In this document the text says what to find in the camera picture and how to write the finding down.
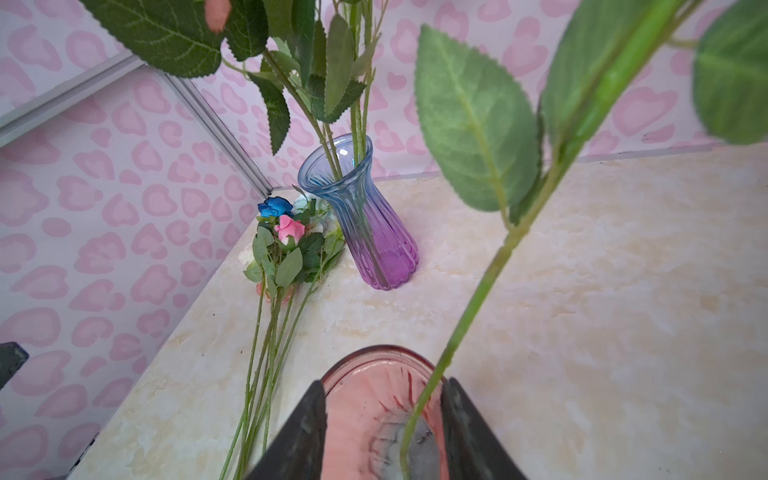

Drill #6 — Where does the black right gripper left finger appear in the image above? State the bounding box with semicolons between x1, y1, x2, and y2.
246;380;327;480

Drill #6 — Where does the flower bunch on table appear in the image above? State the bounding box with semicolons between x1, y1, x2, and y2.
219;193;345;479

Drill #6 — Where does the blue flower stem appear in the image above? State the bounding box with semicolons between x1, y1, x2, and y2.
257;196;293;218

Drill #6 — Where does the aluminium frame post left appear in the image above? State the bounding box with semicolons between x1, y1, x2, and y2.
163;73;273;197

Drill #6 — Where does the aluminium diagonal frame bar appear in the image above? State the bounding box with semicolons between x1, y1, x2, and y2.
1;51;146;147

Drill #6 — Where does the green leafy flower stem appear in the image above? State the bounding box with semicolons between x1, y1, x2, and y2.
415;1;767;479

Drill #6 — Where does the purple blue glass vase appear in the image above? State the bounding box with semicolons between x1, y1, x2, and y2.
298;134;419;290

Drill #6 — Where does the pink double rose stem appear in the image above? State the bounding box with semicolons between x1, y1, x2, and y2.
83;1;323;152

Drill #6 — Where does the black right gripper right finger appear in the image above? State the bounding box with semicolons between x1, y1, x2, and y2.
440;378;527;480

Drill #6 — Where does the pale blue white rose stem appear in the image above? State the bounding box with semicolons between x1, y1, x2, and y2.
300;1;389;178

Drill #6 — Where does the red grey glass vase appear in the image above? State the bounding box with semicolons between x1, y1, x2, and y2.
321;345;434;479

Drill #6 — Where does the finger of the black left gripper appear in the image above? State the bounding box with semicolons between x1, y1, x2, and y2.
0;342;29;389

